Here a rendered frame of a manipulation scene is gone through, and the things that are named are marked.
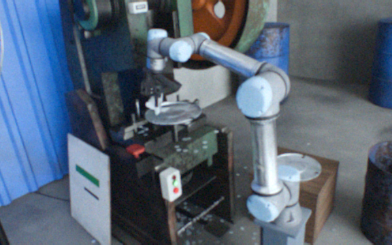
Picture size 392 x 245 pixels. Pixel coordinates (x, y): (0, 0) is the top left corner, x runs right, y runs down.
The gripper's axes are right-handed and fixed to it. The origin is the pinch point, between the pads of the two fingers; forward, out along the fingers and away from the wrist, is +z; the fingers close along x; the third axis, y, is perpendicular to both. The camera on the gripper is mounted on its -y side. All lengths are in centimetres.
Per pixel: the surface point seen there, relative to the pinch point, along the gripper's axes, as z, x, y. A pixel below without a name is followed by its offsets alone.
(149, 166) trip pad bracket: 21.9, 10.7, 0.3
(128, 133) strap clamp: 17.8, -7.8, 16.9
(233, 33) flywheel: -30, -42, -26
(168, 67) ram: -12.9, -27.0, 3.4
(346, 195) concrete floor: 69, -63, -114
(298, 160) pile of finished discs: 40, -49, -74
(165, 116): 9.0, -16.1, 0.8
